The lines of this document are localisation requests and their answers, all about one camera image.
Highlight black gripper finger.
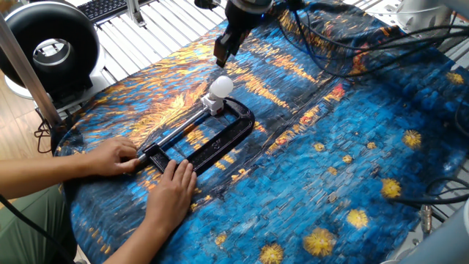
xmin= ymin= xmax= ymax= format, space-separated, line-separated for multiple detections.
xmin=224 ymin=35 xmax=240 ymax=62
xmin=213 ymin=34 xmax=230 ymax=69

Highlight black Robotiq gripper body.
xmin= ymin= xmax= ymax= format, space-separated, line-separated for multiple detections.
xmin=224 ymin=2 xmax=264 ymax=38

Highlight white light bulb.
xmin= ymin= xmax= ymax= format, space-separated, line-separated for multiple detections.
xmin=208 ymin=75 xmax=235 ymax=100

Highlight white lamp socket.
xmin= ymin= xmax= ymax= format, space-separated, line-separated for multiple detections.
xmin=200 ymin=92 xmax=225 ymax=117

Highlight black C-clamp with silver screw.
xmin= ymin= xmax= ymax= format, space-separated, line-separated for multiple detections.
xmin=133 ymin=96 xmax=256 ymax=177

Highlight person's left forearm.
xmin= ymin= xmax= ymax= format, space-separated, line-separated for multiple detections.
xmin=0 ymin=155 xmax=96 ymax=201

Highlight person's right forearm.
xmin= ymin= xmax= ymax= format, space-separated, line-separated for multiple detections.
xmin=104 ymin=216 xmax=173 ymax=264

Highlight person's left hand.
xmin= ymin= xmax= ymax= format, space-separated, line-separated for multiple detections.
xmin=86 ymin=136 xmax=142 ymax=177

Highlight person's right hand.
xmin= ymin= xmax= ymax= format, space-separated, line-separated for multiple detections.
xmin=144 ymin=158 xmax=198 ymax=230

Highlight black computer keyboard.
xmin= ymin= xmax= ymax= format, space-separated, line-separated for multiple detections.
xmin=76 ymin=0 xmax=157 ymax=23

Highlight starry night painting tablecloth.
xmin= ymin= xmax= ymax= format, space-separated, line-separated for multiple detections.
xmin=51 ymin=0 xmax=469 ymax=264

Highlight green trousers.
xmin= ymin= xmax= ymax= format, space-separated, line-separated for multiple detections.
xmin=0 ymin=185 xmax=78 ymax=264

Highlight aluminium upright bracket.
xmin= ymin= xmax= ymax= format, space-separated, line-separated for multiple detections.
xmin=125 ymin=0 xmax=147 ymax=28

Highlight black ring-shaped fan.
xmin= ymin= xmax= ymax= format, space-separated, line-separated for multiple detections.
xmin=0 ymin=1 xmax=107 ymax=111

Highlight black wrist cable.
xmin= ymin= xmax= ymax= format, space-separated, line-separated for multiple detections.
xmin=276 ymin=0 xmax=469 ymax=80

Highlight black cable tangle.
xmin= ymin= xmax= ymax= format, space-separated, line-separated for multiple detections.
xmin=33 ymin=108 xmax=54 ymax=155

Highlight aluminium frame bar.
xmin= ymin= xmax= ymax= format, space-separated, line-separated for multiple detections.
xmin=0 ymin=13 xmax=64 ymax=129

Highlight silver metal cable plug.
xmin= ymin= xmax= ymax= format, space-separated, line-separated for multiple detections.
xmin=420 ymin=204 xmax=434 ymax=235

